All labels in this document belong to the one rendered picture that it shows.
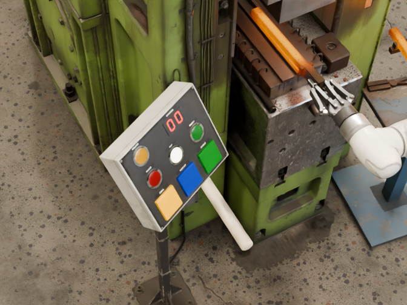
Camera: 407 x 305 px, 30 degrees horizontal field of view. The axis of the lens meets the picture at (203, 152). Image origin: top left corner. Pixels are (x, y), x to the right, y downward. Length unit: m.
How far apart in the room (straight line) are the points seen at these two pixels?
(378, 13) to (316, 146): 0.53
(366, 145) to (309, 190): 0.97
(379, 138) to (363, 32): 0.66
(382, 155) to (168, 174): 0.63
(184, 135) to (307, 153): 0.76
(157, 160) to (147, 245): 1.17
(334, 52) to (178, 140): 0.70
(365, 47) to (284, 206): 0.74
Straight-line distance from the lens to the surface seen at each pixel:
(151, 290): 3.15
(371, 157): 2.28
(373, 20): 2.86
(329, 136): 2.83
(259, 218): 3.06
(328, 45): 2.63
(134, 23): 2.47
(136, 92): 2.99
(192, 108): 2.20
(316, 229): 3.33
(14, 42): 4.05
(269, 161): 2.72
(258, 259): 3.23
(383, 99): 2.93
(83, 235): 3.31
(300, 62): 2.50
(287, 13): 2.25
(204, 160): 2.25
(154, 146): 2.11
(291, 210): 3.19
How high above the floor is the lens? 2.87
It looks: 55 degrees down
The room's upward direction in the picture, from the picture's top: 1 degrees clockwise
